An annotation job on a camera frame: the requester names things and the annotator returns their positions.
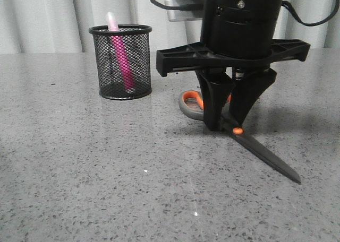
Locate grey pleated curtain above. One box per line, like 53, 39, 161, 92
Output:
1, 0, 339, 54

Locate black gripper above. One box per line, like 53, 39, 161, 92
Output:
156, 0, 310, 131

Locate pink highlighter pen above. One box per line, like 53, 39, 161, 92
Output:
106, 12, 135, 93

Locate black cable right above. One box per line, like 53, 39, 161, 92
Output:
280, 0, 340, 27

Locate grey orange handled scissors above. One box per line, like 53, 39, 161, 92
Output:
178, 90, 301, 184

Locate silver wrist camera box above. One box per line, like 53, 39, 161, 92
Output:
165, 0, 204, 22

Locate black mesh pen cup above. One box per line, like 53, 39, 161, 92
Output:
89, 24, 152, 100

